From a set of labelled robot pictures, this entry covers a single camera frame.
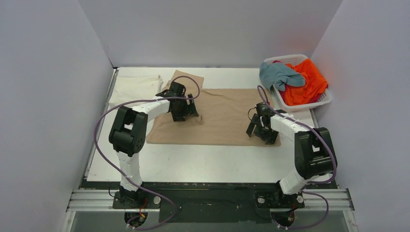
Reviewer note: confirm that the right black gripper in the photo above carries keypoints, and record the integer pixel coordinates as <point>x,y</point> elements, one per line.
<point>260,128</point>

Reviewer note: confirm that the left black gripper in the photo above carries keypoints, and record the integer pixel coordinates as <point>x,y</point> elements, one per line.
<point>186,108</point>

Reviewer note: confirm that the tan t shirt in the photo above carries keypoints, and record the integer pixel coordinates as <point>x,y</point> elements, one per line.
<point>222,120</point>

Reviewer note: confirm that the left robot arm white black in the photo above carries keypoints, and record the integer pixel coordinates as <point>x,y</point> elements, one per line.
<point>128,134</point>

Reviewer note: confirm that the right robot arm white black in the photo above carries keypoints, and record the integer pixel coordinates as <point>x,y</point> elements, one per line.
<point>313,155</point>

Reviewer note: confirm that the blue grey t shirt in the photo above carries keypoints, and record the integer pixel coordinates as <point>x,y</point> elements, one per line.
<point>279,75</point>

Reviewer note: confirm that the folded cream t shirt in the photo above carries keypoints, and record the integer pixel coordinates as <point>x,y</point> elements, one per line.
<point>131,88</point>

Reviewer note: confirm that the aluminium rail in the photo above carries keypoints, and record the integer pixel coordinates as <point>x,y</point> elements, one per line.
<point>99,200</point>

